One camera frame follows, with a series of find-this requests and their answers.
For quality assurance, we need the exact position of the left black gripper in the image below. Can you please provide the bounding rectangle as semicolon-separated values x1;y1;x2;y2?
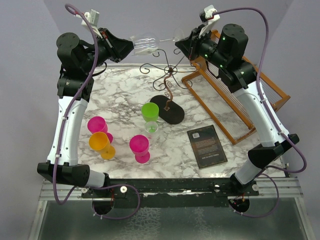
80;27;137;73

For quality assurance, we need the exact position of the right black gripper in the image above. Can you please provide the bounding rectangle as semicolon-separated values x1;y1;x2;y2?
176;24;229;69

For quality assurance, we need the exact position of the clear wine glass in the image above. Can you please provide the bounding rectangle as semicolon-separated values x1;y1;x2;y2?
144;121;159;148
129;28;185;56

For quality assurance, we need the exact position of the green plastic wine glass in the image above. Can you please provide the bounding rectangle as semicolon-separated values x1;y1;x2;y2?
141;102;159;124

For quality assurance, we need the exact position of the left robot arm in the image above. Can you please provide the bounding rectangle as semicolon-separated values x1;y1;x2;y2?
37;28;134;198

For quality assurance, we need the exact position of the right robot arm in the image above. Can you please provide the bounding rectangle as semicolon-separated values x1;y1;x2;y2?
175;23;300;196

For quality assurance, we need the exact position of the metal wine glass rack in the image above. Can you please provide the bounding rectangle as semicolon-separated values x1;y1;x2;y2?
139;49;197;125

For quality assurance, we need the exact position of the pink wine glass left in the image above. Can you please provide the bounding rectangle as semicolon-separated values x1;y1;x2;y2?
87;116;114;143

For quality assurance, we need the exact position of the pink wine glass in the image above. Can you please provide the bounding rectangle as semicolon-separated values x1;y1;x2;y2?
87;116;114;143
129;134;150;164

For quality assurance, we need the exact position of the wooden dish rack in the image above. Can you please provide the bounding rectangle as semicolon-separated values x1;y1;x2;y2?
181;29;292;146

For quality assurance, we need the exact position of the orange plastic wine glass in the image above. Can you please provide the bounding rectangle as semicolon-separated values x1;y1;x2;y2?
88;132;116;160

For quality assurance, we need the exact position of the pink wine glass front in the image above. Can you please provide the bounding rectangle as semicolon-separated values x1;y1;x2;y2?
129;134;150;164

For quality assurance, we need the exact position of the black book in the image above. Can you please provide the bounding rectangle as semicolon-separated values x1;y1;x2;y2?
187;125;228;169

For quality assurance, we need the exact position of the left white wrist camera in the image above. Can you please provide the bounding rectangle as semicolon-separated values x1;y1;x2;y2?
75;9;100;28

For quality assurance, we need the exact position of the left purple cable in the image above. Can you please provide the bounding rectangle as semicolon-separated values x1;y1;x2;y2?
51;3;141;221

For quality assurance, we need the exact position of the purple cable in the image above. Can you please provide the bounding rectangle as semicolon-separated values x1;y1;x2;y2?
211;6;308;218
51;3;141;221

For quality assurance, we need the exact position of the black mounting rail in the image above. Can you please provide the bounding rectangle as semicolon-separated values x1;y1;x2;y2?
81;178;259;209

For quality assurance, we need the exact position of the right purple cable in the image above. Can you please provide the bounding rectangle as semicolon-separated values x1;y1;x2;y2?
211;6;308;218

